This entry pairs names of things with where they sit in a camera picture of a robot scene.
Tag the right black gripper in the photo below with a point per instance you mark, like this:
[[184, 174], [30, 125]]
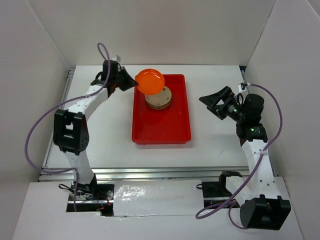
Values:
[[211, 101]]

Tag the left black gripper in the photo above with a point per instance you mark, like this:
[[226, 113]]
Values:
[[129, 83]]

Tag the orange plate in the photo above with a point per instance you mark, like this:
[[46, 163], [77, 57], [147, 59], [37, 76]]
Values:
[[150, 81]]

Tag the beige plate with characters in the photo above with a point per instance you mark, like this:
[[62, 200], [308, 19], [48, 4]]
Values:
[[160, 99]]

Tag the yellow patterned plate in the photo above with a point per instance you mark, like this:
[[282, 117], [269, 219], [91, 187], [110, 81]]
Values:
[[158, 108]]

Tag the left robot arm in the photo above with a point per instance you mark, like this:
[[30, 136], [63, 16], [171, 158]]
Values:
[[70, 131]]

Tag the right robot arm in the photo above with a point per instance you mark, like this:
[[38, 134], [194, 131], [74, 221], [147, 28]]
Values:
[[261, 204]]

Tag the red plastic bin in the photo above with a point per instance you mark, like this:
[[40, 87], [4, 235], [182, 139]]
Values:
[[170, 125]]

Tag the white front cover panel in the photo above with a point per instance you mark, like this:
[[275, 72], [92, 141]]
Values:
[[157, 198]]

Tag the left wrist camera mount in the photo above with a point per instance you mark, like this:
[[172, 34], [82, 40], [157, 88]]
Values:
[[112, 66]]

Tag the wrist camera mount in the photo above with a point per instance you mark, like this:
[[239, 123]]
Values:
[[243, 87], [112, 66]]

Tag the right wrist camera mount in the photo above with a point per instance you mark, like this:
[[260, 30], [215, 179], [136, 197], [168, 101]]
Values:
[[243, 87]]

